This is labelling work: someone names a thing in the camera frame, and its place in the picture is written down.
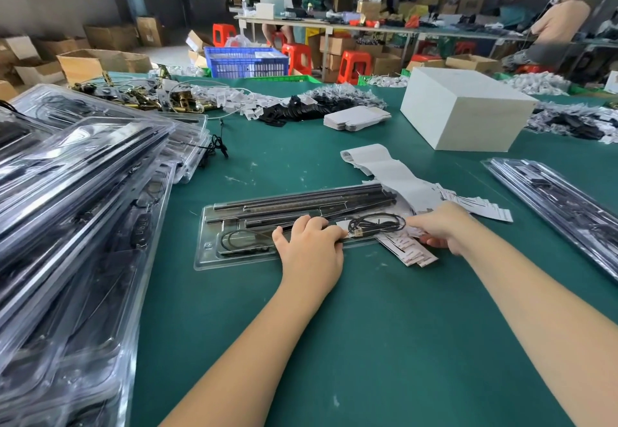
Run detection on person's right hand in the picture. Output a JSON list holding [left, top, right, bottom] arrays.
[[407, 201, 476, 255]]

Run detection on person's left hand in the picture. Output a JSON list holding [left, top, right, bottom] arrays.
[[273, 215, 348, 299]]

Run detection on white red-marked label sticker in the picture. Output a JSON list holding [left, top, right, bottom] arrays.
[[404, 223, 436, 245]]

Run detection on clear plastic blister tray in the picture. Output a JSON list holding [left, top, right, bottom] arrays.
[[194, 183, 417, 271]]

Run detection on person's right forearm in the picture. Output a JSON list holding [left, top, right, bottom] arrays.
[[451, 217, 618, 427]]

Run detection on person's left forearm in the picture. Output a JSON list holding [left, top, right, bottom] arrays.
[[159, 277, 344, 427]]

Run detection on pile of red-marked cards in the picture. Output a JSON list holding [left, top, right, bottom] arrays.
[[377, 233, 439, 268]]

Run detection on long black rod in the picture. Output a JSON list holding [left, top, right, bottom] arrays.
[[214, 188, 389, 211]]

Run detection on pile of white printed tags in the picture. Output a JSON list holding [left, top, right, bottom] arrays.
[[435, 184, 514, 224]]

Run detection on short black rod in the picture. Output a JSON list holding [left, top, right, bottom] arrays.
[[207, 213, 310, 229]]

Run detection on white label backing paper strip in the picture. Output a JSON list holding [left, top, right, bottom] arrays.
[[340, 144, 441, 212]]

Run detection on flat folded white cartons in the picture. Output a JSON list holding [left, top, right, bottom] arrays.
[[323, 105, 392, 131]]

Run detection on small stack of blister packs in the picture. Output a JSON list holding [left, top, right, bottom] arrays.
[[481, 157, 618, 282]]

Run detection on large white box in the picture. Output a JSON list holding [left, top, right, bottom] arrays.
[[400, 67, 539, 152]]

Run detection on heap of white and black tags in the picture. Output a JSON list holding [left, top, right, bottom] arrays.
[[189, 80, 388, 126]]

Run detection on red plastic stool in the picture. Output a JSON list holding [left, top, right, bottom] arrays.
[[281, 43, 313, 76], [212, 23, 238, 48], [337, 50, 372, 86]]

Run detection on blue plastic crate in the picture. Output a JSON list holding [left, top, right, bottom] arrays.
[[203, 46, 290, 79]]

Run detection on long work table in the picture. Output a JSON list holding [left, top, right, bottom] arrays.
[[234, 11, 618, 61]]

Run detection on pile of brass hardware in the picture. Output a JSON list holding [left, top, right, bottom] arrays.
[[69, 66, 209, 115]]

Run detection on large stack of blister packs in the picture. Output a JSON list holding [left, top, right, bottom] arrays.
[[0, 83, 213, 427]]

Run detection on open cardboard box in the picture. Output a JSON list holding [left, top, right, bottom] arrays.
[[56, 49, 153, 86]]

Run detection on black coiled cable with plug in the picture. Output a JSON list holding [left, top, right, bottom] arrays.
[[347, 213, 407, 239]]

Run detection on loose black cable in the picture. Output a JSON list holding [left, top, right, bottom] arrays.
[[185, 120, 229, 168]]

